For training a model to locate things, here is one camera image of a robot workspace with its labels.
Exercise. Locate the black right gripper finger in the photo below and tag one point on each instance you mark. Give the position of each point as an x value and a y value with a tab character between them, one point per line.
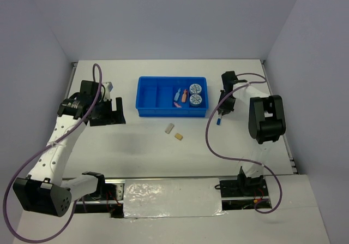
221	111
229	108

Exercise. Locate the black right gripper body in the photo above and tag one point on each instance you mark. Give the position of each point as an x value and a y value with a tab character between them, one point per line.
230	100

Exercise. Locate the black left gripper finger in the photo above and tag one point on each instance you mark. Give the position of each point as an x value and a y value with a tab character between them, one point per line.
119	105
115	118

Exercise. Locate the white blue pen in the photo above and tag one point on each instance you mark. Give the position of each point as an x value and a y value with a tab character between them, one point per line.
219	119

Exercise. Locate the blue jar sideways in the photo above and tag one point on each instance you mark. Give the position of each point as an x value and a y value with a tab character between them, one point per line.
195	100

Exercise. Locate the blue jar patterned lid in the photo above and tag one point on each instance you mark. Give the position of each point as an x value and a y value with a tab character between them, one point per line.
195	89

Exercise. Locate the orange clear case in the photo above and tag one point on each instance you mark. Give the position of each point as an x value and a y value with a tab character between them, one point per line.
184	96

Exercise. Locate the pink clear case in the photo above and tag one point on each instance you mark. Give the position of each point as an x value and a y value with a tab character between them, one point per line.
177	105

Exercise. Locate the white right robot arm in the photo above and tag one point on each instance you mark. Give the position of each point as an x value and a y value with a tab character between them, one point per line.
266	119

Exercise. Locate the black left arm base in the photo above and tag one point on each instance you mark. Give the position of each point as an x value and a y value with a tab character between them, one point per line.
112	199

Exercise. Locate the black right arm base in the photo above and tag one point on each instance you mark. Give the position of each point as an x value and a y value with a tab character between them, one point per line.
243	187

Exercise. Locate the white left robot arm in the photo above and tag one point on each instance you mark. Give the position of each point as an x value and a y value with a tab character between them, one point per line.
43	190

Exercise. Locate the blue compartment tray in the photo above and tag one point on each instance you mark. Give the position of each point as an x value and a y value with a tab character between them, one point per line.
155	96

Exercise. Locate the yellow eraser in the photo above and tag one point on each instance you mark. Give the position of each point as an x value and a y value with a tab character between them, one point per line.
178	136

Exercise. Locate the grey eraser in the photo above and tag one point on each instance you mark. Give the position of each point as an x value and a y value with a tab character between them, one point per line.
169	128

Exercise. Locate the silver foil sheet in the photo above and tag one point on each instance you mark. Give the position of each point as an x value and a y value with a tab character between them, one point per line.
188	197

